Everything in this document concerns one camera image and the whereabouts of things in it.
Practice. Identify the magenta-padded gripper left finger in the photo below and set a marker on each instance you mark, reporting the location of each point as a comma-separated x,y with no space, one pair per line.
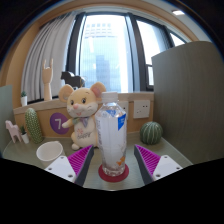
63,166

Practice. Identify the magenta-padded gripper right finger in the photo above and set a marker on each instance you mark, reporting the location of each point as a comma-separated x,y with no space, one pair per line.
163,166

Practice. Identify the clear plastic water bottle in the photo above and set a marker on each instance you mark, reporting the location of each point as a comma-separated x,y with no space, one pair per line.
111,140

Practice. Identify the translucent white plastic cup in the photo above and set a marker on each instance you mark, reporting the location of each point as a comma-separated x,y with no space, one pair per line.
50,151

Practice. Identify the round green cactus ornament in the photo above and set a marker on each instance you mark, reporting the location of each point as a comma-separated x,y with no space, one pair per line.
151,133

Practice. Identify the round purple number sticker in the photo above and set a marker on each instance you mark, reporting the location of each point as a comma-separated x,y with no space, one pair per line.
56,123

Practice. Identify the tall green cactus ornament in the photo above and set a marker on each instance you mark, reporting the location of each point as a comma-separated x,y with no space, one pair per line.
33,126

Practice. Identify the flat round red coaster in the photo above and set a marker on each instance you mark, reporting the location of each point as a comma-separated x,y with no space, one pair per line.
113,179

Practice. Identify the wooden desk ledge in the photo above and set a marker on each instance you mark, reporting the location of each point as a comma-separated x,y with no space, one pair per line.
45,111

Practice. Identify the pink horse figurine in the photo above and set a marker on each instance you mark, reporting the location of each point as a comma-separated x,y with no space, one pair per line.
12,131

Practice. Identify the cream plush mouse toy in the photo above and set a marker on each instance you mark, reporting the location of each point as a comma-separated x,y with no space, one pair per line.
81,106

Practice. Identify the grey-green desk partition panel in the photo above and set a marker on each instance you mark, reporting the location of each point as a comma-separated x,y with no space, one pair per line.
6,120
190,103

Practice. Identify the wooden hand model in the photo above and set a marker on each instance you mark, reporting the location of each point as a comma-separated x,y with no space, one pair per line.
47,83

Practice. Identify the dark horse figurine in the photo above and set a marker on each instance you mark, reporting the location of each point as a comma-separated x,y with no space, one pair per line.
72,80

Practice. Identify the white pleated curtain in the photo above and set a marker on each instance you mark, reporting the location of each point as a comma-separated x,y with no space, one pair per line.
46,56

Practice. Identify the dark-framed window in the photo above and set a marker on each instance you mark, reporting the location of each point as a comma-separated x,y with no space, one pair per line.
106,53

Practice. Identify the ceiling lights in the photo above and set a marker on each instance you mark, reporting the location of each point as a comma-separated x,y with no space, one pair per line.
178,12

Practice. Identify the white wall socket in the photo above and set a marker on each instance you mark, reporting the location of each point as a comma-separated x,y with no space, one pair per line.
125,106
141,109

